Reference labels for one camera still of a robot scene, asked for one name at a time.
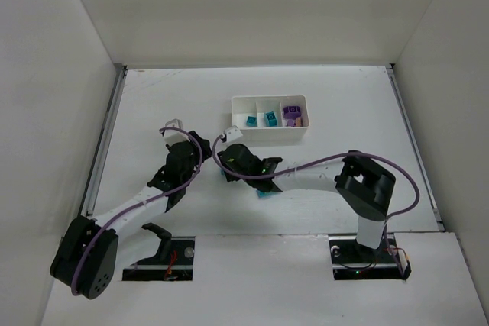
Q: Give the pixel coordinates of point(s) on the teal lego bottom stack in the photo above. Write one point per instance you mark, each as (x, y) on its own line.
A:
(261, 194)

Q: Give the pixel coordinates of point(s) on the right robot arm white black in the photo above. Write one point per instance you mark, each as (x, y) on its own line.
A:
(365, 186)

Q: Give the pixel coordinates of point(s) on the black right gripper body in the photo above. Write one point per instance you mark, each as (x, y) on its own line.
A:
(228, 166)

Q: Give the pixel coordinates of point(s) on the teal monster face lego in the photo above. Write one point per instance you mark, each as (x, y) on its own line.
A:
(270, 119)

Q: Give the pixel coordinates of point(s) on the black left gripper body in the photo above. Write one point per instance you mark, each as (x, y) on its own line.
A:
(199, 145)

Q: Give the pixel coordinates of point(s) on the white three-compartment container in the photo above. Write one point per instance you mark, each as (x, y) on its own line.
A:
(243, 106)

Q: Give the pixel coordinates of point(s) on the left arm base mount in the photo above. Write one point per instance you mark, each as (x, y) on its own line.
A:
(169, 258)

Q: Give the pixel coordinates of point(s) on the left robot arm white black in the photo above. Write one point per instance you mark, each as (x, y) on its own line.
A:
(91, 248)

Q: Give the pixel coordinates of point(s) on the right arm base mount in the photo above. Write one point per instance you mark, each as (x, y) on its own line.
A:
(352, 261)

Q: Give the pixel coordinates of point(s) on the small teal lego brick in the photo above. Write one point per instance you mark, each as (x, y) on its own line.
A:
(251, 121)

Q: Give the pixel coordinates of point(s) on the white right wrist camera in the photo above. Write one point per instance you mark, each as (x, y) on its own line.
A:
(231, 134)

